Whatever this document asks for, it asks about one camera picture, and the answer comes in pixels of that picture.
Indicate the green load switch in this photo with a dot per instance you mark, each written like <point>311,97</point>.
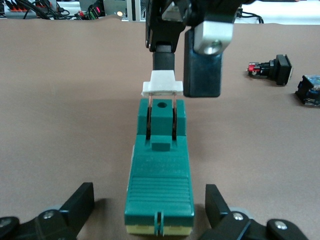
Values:
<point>160,175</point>

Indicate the black square push button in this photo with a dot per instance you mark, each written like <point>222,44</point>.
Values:
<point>281,71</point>

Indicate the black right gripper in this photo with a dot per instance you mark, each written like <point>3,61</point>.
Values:
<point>200,10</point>

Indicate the circuit board with red light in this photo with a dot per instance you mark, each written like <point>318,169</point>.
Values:
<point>93,12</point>

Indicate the grey box with orange plugs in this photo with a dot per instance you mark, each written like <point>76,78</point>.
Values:
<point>12,13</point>

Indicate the blue switch component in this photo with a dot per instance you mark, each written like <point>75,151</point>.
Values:
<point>308,90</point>

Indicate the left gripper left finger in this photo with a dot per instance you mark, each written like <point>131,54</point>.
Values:
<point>72,212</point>

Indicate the white computer case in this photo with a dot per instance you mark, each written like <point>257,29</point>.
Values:
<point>136,10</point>

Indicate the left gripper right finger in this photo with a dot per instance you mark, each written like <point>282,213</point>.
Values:
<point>220,215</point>

